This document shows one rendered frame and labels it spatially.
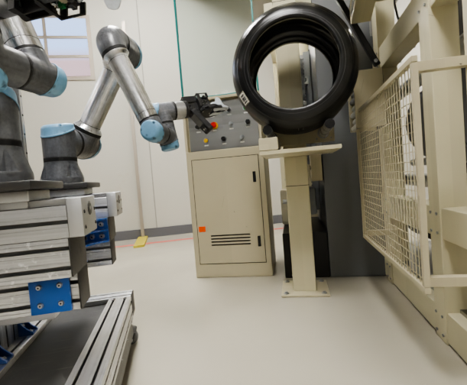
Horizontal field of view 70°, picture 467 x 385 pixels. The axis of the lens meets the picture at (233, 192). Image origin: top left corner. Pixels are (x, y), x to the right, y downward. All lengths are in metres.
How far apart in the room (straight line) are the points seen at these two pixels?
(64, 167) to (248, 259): 1.42
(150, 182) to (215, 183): 2.35
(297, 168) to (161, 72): 3.24
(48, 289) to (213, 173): 1.61
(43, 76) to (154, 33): 4.21
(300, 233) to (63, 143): 1.29
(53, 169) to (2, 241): 0.53
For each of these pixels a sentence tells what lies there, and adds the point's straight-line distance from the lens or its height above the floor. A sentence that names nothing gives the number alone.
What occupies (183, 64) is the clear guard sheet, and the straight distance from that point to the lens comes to 2.54.
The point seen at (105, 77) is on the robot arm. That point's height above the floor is 1.13.
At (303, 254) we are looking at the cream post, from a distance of 1.98.
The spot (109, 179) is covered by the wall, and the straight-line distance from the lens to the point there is 4.64.
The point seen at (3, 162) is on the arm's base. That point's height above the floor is 0.76.
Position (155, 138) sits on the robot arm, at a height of 0.85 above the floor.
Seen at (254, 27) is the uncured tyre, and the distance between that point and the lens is 1.68.
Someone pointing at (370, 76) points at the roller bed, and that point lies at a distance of 1.96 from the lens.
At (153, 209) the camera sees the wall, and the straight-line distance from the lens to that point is 4.60.
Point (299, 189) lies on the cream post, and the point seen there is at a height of 0.60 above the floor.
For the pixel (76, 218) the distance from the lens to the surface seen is 0.83.
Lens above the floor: 0.69
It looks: 2 degrees down
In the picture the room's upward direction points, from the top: 5 degrees counter-clockwise
